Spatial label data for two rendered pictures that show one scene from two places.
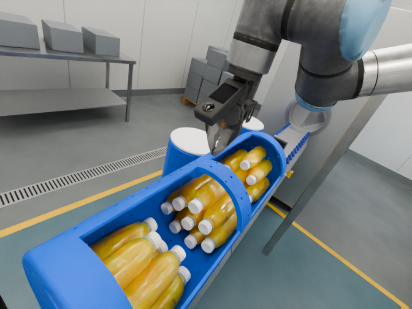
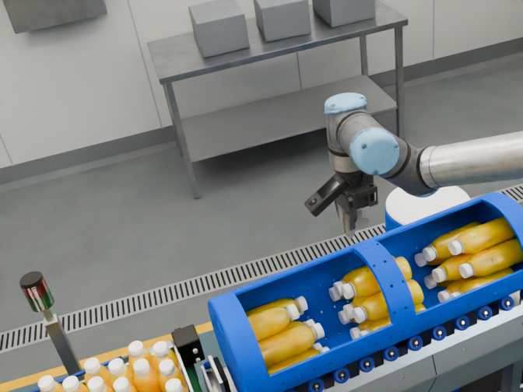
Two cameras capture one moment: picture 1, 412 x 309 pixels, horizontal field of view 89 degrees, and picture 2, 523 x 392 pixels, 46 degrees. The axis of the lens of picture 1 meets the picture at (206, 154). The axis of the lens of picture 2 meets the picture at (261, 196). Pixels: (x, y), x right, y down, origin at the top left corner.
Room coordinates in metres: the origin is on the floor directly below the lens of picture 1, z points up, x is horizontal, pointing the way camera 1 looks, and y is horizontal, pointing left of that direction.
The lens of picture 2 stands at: (-0.50, -0.77, 2.29)
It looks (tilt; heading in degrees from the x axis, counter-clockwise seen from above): 34 degrees down; 48
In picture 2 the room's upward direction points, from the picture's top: 10 degrees counter-clockwise
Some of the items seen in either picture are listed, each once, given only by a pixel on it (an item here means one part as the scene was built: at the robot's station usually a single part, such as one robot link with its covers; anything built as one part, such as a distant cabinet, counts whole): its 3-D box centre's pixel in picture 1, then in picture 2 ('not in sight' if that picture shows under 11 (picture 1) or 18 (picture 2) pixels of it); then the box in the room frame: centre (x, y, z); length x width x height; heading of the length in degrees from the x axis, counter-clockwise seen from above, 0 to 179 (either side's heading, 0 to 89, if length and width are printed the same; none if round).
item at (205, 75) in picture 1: (221, 85); not in sight; (4.35, 0.13, 0.59); 1.20 x 0.80 x 1.19; 57
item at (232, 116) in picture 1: (237, 97); (353, 184); (0.47, -0.03, 1.46); 0.09 x 0.08 x 0.12; 154
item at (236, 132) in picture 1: (231, 127); (349, 212); (0.44, -0.04, 1.40); 0.05 x 0.02 x 0.09; 64
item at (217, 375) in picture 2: not in sight; (222, 383); (0.09, 0.16, 0.99); 0.10 x 0.02 x 0.12; 64
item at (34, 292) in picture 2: not in sight; (34, 286); (-0.10, 0.65, 1.23); 0.06 x 0.06 x 0.04
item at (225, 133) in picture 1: (227, 140); (357, 223); (0.46, -0.04, 1.35); 0.06 x 0.03 x 0.09; 154
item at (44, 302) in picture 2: not in sight; (40, 298); (-0.10, 0.65, 1.18); 0.06 x 0.06 x 0.05
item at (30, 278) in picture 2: not in sight; (40, 299); (-0.10, 0.65, 1.18); 0.06 x 0.06 x 0.16
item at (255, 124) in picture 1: (246, 121); not in sight; (1.55, -0.22, 1.03); 0.28 x 0.28 x 0.01
